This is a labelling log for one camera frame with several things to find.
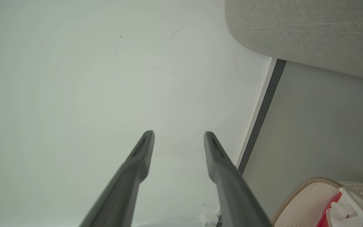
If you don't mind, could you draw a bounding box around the white garment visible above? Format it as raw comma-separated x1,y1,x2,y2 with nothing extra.
326,201,363,227

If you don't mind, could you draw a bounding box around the beige woven laundry basket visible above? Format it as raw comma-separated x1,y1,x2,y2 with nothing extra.
271,177,363,227

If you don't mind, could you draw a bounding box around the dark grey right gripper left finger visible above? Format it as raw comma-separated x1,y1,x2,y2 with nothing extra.
79,130,155,227

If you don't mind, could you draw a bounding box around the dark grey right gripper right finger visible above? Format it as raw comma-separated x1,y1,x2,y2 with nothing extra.
204,131,273,227

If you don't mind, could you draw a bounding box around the red garment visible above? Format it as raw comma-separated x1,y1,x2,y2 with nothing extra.
316,192,343,227

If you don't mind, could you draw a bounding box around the light grey fabric sofa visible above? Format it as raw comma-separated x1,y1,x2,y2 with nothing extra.
224,0,363,83

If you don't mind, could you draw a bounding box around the white wall power adapter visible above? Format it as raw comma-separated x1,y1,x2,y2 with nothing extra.
204,213,219,227

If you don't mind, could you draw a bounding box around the white and grey baseboard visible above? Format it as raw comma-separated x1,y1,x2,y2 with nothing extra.
216,58,287,227

